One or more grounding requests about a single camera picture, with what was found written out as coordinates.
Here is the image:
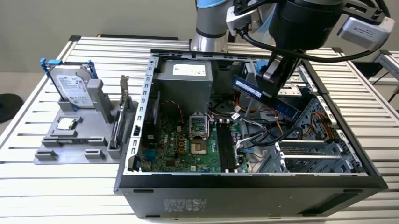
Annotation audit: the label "blue expansion slot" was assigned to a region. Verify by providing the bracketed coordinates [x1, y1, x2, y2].
[143, 150, 158, 163]

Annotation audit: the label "orange red wire bundle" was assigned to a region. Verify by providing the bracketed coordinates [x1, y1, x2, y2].
[307, 112, 336, 143]

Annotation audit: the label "black cable bundle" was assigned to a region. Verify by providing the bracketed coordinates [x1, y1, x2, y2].
[244, 127, 302, 148]

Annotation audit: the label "black PC case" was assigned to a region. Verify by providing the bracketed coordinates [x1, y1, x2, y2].
[112, 48, 390, 219]

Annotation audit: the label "silver CPU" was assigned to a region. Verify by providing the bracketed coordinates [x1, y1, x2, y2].
[56, 118, 78, 130]

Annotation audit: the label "red black fan wire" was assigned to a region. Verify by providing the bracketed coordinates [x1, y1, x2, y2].
[159, 100, 186, 124]

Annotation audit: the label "black box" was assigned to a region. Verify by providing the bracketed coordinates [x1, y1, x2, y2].
[351, 61, 383, 77]

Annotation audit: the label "CPU socket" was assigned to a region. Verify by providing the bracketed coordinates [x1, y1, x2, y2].
[190, 139, 210, 156]

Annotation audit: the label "graphics card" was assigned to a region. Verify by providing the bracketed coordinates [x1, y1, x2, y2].
[107, 74, 132, 150]

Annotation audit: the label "power supply wire bundle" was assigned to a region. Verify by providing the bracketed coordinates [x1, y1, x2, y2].
[207, 102, 250, 123]

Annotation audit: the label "grey metal disk bay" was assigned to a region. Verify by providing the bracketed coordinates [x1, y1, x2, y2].
[258, 139, 364, 175]

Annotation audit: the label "metal socket cover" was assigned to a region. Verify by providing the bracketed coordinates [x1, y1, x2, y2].
[190, 112, 210, 140]

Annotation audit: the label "grey power supply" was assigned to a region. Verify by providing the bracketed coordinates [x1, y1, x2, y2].
[152, 59, 215, 117]

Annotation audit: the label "black RAM slot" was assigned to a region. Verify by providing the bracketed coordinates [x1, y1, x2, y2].
[227, 119, 239, 173]
[218, 119, 228, 173]
[223, 119, 235, 173]
[220, 119, 231, 173]

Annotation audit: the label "hard disk in blue carrier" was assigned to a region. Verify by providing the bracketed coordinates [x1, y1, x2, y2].
[39, 58, 99, 110]

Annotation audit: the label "grey parts rack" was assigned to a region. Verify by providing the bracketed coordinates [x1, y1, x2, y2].
[32, 78, 140, 165]

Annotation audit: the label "black round base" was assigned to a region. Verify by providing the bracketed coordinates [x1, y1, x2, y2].
[0, 93, 24, 124]

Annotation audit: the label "metal slat side table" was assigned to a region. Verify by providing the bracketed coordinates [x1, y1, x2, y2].
[370, 50, 399, 84]

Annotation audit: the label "blue RAM stick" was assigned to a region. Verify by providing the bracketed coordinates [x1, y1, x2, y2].
[231, 74, 303, 120]

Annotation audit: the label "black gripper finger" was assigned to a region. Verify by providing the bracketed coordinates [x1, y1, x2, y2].
[255, 53, 286, 100]
[276, 56, 302, 95]

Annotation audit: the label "green motherboard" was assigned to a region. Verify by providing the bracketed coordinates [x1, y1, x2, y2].
[140, 118, 252, 173]

